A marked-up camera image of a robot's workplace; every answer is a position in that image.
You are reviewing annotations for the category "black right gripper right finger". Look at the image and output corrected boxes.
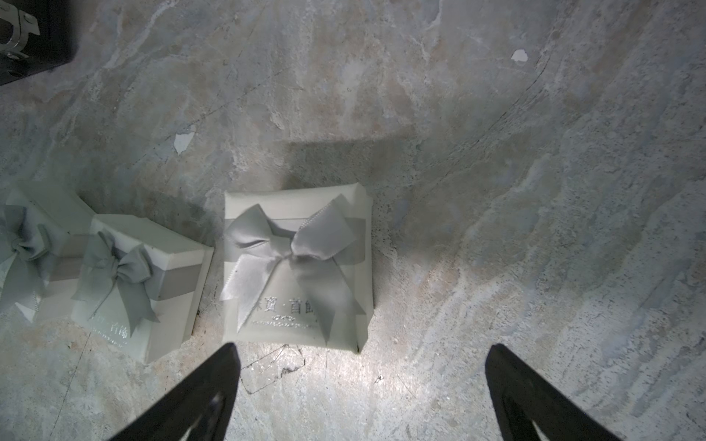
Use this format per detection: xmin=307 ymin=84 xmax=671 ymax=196
xmin=485 ymin=344 xmax=618 ymax=440

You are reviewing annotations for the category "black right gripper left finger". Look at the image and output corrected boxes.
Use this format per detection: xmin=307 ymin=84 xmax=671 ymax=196
xmin=112 ymin=343 xmax=241 ymax=440

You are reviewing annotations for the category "white gift box left bow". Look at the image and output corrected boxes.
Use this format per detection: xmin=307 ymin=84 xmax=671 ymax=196
xmin=1 ymin=181 xmax=96 ymax=323

